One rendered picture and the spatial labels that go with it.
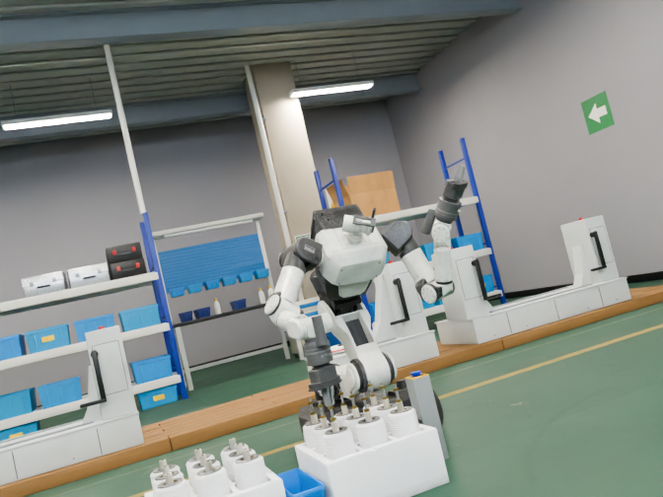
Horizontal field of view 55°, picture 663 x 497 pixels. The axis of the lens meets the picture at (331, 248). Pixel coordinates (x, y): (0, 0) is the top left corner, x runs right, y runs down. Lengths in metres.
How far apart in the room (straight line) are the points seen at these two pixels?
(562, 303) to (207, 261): 4.57
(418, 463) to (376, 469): 0.15
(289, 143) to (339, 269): 6.56
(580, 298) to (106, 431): 3.58
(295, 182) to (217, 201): 2.34
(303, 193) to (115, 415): 5.34
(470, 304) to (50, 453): 2.95
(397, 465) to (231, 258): 6.32
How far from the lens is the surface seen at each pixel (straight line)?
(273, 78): 9.24
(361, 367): 2.61
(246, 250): 8.32
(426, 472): 2.21
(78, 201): 10.68
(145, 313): 6.75
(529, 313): 5.10
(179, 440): 4.07
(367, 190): 7.58
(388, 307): 4.68
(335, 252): 2.47
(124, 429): 4.11
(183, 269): 8.16
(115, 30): 7.17
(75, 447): 4.12
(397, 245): 2.59
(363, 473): 2.12
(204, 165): 10.96
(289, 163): 8.89
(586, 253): 5.70
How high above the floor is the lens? 0.68
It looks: 4 degrees up
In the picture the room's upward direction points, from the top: 13 degrees counter-clockwise
